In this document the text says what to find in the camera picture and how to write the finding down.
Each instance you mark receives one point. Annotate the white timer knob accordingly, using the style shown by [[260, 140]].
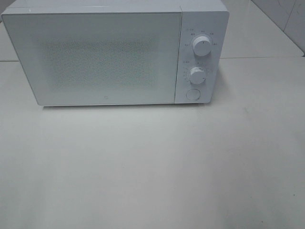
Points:
[[197, 75]]

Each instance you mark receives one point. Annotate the round white door button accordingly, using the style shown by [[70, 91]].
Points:
[[193, 94]]

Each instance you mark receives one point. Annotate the white microwave door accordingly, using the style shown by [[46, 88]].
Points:
[[90, 59]]

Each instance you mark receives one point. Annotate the white microwave oven body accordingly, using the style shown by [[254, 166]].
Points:
[[198, 17]]

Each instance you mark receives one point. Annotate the upper white power knob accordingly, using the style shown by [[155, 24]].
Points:
[[202, 45]]

